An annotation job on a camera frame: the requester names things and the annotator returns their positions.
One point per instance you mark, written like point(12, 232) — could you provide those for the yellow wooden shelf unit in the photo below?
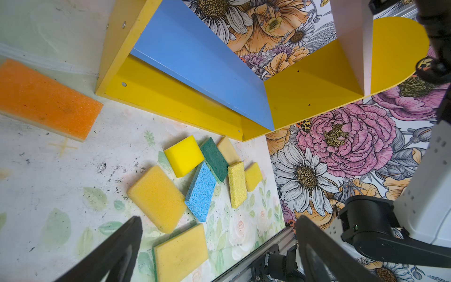
point(245, 68)

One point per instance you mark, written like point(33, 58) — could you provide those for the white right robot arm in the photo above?
point(415, 228)

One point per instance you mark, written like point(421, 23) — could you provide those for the textured yellow sponge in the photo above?
point(238, 190)

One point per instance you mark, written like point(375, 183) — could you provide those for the rounded yellow sponge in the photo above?
point(159, 199)

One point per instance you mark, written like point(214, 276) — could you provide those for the dark green sponge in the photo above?
point(215, 159)

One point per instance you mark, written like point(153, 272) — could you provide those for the orange sponge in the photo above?
point(30, 97)

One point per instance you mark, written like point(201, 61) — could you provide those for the tan yellow sponge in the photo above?
point(228, 151)

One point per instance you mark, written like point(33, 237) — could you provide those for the bright yellow sponge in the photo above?
point(184, 156)

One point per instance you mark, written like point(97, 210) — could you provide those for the yellow sponge green backing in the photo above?
point(178, 257)

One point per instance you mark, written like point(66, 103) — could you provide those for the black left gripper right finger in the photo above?
point(321, 255)

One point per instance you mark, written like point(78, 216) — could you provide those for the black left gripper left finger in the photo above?
point(114, 260)

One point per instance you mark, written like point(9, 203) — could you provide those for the small yellow sponge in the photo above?
point(253, 177)

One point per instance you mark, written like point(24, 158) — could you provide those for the aluminium front rail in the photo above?
point(274, 261)

